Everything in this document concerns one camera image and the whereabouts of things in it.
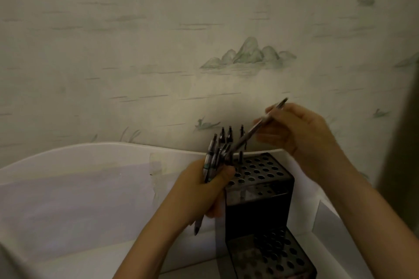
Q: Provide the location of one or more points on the black stepped pen holder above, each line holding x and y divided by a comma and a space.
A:
262, 200

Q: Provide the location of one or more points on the person's right forearm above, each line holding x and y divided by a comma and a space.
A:
370, 223

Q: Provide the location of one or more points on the person's left hand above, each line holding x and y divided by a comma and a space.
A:
191, 190

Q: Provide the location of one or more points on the person's left forearm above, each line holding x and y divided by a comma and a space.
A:
154, 246

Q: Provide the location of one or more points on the white plastic bin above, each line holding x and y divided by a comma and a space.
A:
81, 203

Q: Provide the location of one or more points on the person's right fingers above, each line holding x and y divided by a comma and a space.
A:
273, 133

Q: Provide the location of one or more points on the single grey ballpoint pen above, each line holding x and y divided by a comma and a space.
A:
248, 133

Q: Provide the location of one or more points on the person's left thumb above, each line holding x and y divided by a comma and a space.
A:
225, 174

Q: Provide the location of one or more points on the black-capped standing pen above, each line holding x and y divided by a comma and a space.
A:
241, 156

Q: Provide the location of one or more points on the bundle of grey pens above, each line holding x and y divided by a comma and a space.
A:
211, 157

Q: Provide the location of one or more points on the person's right hand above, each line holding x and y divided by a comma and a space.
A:
307, 138

